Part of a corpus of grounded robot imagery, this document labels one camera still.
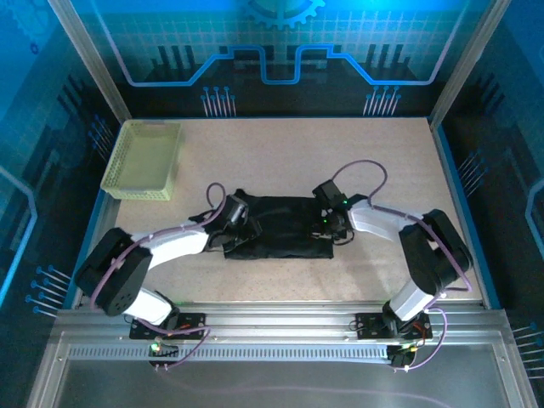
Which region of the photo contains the black t-shirt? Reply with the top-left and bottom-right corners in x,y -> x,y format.
221,188 -> 335,261

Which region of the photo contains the pale green perforated plastic basket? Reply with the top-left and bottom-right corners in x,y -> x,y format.
99,120 -> 185,202

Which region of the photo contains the black connector box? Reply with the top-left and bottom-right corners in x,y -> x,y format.
147,341 -> 180,369
387,343 -> 420,374

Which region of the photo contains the grey metal panel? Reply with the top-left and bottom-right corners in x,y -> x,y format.
25,365 -> 536,408

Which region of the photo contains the purple cable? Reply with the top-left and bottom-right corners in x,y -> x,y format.
88,182 -> 226,371
333,159 -> 473,374

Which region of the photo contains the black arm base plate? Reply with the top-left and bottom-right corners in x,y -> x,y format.
129,312 -> 208,341
354,312 -> 434,341

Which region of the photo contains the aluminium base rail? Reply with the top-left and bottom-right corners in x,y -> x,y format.
54,300 -> 511,346

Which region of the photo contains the slotted metal cable duct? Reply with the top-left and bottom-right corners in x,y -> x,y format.
67,344 -> 394,363

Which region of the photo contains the aluminium frame post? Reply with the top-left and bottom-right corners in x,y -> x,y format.
46,0 -> 133,124
428,0 -> 513,131

